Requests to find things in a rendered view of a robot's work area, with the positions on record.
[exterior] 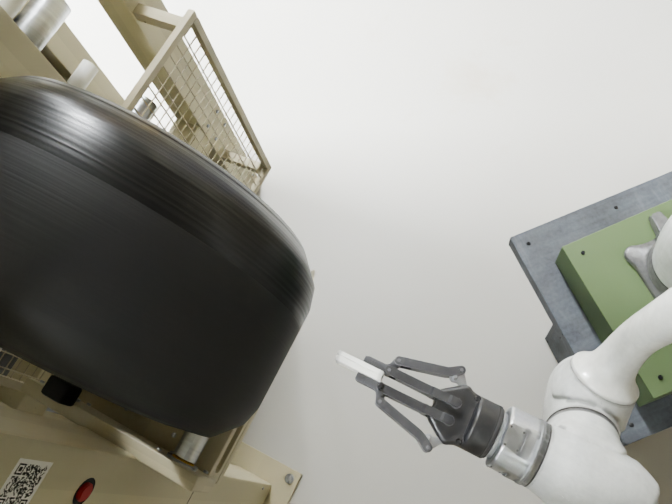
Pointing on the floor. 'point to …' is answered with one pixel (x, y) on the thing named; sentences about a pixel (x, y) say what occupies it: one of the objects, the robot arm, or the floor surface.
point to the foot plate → (282, 491)
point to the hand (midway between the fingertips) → (359, 367)
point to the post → (104, 467)
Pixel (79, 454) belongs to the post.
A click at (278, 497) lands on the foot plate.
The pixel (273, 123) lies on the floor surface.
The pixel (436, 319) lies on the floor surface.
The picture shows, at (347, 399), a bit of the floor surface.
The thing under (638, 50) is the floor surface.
